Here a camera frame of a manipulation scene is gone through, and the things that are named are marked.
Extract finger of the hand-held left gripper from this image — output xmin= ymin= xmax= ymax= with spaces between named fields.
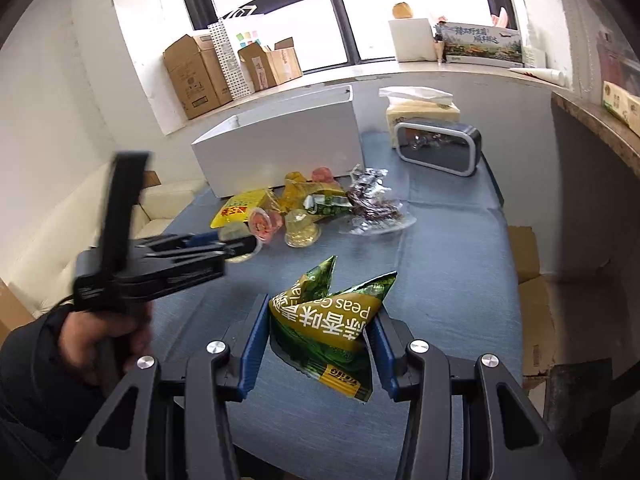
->
xmin=144 ymin=231 xmax=227 ymax=254
xmin=165 ymin=236 xmax=262 ymax=274

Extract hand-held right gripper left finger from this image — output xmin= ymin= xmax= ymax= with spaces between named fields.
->
xmin=60 ymin=294 xmax=273 ymax=480

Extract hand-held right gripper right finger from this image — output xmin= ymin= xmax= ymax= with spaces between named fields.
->
xmin=367 ymin=310 xmax=581 ymax=480

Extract green pea snack packet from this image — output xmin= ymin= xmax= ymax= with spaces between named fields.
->
xmin=268 ymin=255 xmax=399 ymax=403

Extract white rectangular box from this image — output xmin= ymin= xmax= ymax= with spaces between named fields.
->
xmin=191 ymin=85 xmax=365 ymax=198

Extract person's left forearm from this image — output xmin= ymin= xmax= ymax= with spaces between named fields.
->
xmin=0 ymin=305 xmax=128 ymax=480

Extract person's left hand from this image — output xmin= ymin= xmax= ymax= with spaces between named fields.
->
xmin=57 ymin=307 xmax=157 ymax=387

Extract yellow snack packet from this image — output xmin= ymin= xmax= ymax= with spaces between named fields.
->
xmin=210 ymin=187 xmax=281 ymax=231

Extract cream sofa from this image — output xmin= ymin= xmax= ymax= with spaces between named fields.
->
xmin=7 ymin=160 xmax=211 ymax=318

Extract small green snack packet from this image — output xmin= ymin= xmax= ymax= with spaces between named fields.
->
xmin=300 ymin=192 xmax=354 ymax=219

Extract blue tablecloth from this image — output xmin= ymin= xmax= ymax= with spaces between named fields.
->
xmin=145 ymin=130 xmax=526 ymax=480

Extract clear packet of brown dates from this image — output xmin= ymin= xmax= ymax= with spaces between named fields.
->
xmin=339 ymin=197 xmax=416 ymax=236
xmin=347 ymin=163 xmax=394 ymax=202

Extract flat cardboard on floor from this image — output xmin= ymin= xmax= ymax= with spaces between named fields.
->
xmin=507 ymin=224 xmax=557 ymax=392

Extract large cardboard box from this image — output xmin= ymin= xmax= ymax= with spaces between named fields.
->
xmin=163 ymin=34 xmax=234 ymax=121

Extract small open cardboard box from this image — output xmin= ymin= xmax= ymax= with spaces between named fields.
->
xmin=271 ymin=37 xmax=304 ymax=86

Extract white dotted paper bag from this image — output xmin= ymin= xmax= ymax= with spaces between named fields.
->
xmin=207 ymin=6 xmax=277 ymax=101

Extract white tray with dark inside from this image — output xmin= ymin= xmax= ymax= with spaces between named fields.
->
xmin=391 ymin=121 xmax=482 ymax=177

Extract soft tissue pack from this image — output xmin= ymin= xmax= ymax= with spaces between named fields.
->
xmin=378 ymin=86 xmax=461 ymax=148

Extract white foam box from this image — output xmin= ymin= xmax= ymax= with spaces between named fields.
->
xmin=388 ymin=18 xmax=441 ymax=63

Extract stone counter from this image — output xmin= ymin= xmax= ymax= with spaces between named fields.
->
xmin=550 ymin=90 xmax=640 ymax=177

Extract landscape printed box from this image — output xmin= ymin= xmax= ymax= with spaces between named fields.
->
xmin=440 ymin=22 xmax=525 ymax=67

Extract white paper cups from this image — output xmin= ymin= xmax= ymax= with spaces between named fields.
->
xmin=509 ymin=65 xmax=567 ymax=89

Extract cream tissue box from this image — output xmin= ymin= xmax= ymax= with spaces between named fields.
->
xmin=602 ymin=80 xmax=640 ymax=139

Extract clear plastic organizer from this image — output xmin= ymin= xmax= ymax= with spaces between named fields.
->
xmin=579 ymin=7 xmax=640 ymax=107

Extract black window frame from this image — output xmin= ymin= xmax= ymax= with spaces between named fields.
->
xmin=170 ymin=0 xmax=517 ymax=75

